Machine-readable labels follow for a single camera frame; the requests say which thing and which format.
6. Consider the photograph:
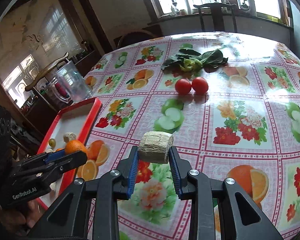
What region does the dark teapot on sill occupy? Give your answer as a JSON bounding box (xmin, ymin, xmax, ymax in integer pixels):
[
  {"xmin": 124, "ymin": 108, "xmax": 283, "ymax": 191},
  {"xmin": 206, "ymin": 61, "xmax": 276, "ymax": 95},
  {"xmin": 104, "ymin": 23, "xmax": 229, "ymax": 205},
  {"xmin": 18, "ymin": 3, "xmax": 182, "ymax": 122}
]
[{"xmin": 240, "ymin": 0, "xmax": 249, "ymax": 11}]

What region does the round back dark chair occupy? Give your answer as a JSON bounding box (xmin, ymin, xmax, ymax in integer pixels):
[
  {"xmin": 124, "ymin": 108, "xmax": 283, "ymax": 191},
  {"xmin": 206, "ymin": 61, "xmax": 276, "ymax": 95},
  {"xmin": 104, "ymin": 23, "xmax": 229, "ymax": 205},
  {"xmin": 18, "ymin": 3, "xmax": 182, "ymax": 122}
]
[{"xmin": 117, "ymin": 29, "xmax": 157, "ymax": 49}]

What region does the green leafy vegetable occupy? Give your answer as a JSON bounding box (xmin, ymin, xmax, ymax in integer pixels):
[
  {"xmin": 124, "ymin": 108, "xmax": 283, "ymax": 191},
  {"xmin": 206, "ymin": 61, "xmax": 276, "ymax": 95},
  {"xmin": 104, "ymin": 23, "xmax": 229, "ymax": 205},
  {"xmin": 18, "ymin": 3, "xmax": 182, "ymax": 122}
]
[{"xmin": 161, "ymin": 48, "xmax": 228, "ymax": 72}]

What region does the clear plastic pitcher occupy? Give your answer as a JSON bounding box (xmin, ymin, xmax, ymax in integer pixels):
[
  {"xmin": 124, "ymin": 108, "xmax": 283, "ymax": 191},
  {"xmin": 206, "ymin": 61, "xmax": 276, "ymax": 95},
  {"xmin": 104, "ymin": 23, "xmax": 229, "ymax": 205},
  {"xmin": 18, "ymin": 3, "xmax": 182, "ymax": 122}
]
[{"xmin": 54, "ymin": 61, "xmax": 93, "ymax": 103}]

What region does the magenta thermos bottle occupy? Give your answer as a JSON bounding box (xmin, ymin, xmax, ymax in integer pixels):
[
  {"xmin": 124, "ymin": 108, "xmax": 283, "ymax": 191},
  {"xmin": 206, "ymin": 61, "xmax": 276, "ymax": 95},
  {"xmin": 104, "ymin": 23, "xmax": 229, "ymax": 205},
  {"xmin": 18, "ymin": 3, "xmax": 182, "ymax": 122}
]
[{"xmin": 55, "ymin": 82, "xmax": 68, "ymax": 98}]

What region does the orange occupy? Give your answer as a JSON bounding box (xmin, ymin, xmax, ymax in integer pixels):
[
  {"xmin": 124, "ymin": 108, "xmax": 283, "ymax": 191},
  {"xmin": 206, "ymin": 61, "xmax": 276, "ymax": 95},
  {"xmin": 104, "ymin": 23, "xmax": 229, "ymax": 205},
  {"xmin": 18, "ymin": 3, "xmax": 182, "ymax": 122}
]
[{"xmin": 64, "ymin": 140, "xmax": 88, "ymax": 155}]

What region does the person's left hand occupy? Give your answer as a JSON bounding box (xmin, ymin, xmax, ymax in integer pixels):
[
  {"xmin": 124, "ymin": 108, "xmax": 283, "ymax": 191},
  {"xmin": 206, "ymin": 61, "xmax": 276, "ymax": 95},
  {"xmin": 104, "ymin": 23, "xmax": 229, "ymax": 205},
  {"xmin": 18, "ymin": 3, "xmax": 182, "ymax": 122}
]
[{"xmin": 0, "ymin": 200, "xmax": 42, "ymax": 233}]

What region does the floral fruit print tablecloth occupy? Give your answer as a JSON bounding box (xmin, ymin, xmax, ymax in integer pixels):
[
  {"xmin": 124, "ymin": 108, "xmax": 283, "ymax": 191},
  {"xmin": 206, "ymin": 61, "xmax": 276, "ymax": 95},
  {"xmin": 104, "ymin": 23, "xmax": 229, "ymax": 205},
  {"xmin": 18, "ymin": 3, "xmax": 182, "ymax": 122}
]
[{"xmin": 77, "ymin": 33, "xmax": 300, "ymax": 239}]

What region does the yam piece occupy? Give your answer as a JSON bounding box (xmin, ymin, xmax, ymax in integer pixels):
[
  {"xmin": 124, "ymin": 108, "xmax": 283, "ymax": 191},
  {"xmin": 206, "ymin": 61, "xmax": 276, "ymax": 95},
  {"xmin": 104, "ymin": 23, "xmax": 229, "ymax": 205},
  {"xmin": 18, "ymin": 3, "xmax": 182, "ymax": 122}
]
[
  {"xmin": 63, "ymin": 132, "xmax": 77, "ymax": 144},
  {"xmin": 138, "ymin": 131, "xmax": 174, "ymax": 164}
]

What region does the wooden chair left side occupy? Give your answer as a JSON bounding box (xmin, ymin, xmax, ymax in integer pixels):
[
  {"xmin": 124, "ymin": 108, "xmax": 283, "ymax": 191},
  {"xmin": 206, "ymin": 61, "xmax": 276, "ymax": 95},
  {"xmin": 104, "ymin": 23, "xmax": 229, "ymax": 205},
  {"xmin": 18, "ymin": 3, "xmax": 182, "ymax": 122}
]
[{"xmin": 25, "ymin": 52, "xmax": 69, "ymax": 99}]

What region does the dark wooden chair far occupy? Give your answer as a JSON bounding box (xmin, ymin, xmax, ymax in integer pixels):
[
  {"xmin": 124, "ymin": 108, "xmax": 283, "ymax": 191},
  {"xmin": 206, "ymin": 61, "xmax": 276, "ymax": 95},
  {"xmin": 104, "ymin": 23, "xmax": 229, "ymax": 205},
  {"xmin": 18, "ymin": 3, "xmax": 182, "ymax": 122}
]
[{"xmin": 194, "ymin": 2, "xmax": 238, "ymax": 33}]

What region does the green apple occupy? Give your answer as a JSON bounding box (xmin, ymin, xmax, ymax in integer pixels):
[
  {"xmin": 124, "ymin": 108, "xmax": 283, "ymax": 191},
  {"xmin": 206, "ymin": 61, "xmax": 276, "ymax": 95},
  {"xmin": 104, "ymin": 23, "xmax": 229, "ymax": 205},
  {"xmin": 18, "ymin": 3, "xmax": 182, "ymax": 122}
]
[{"xmin": 48, "ymin": 138, "xmax": 56, "ymax": 148}]

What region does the red tomato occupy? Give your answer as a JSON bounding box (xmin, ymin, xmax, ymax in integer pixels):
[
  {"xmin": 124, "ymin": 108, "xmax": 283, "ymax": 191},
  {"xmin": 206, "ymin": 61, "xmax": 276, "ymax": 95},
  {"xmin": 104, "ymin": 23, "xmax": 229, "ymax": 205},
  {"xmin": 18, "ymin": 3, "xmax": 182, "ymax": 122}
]
[
  {"xmin": 175, "ymin": 79, "xmax": 192, "ymax": 95},
  {"xmin": 191, "ymin": 77, "xmax": 209, "ymax": 94}
]

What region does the red rimmed white tray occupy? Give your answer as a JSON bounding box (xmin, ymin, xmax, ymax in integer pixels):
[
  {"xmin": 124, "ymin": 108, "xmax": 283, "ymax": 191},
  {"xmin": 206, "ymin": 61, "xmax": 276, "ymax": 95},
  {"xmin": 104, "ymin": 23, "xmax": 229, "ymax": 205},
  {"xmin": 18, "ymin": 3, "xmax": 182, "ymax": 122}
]
[{"xmin": 36, "ymin": 97, "xmax": 103, "ymax": 210}]

